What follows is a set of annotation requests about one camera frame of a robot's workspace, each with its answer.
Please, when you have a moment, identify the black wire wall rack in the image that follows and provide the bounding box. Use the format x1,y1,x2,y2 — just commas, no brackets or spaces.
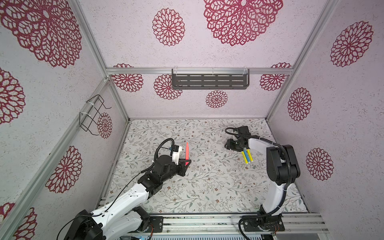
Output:
78,95,113,139

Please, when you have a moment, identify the dark grey wall shelf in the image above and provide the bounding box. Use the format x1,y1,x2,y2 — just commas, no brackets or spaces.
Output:
171,69,250,90

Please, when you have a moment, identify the blue highlighter pen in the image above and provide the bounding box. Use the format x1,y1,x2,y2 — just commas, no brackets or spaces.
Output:
243,148,253,164

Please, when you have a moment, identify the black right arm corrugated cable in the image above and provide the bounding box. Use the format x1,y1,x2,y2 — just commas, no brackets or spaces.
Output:
224,127,293,240

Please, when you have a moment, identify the yellow highlighter pen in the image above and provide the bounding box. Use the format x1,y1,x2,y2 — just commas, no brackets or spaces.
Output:
241,151,249,164
247,149,254,163

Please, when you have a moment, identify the pink highlighter pen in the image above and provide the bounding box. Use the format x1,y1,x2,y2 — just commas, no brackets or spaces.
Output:
185,143,189,160

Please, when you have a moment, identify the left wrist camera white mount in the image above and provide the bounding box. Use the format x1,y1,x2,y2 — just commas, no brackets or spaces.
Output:
172,145,183,165

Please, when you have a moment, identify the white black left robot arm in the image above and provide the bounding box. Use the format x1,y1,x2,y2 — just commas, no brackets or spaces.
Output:
64,155,192,240

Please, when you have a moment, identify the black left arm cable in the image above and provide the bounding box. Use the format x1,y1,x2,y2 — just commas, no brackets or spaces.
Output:
56,137,176,240

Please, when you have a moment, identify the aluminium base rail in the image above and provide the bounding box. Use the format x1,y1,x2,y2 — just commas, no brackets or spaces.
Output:
149,213,329,238

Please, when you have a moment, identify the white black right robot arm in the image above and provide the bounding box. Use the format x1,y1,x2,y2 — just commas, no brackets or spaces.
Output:
225,137,300,234

